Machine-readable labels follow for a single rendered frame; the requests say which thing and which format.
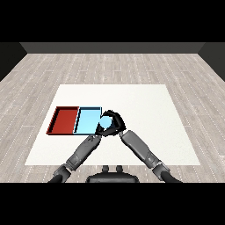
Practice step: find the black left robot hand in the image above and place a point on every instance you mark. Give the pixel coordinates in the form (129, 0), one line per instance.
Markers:
(105, 133)

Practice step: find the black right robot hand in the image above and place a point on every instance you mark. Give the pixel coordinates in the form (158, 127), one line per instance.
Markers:
(120, 123)

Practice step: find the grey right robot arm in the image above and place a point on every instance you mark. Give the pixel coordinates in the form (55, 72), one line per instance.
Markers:
(140, 148)

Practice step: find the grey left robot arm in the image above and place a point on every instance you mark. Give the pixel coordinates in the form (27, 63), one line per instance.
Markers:
(83, 152)

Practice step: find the small blue can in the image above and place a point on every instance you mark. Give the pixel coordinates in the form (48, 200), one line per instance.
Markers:
(105, 122)

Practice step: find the light blue shallow open box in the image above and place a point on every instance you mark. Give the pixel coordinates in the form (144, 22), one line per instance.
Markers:
(86, 120)

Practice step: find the red shallow open box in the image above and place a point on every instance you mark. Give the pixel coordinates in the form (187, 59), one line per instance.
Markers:
(63, 120)

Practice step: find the dark grey robot body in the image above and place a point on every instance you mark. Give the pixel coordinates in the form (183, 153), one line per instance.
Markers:
(112, 177)

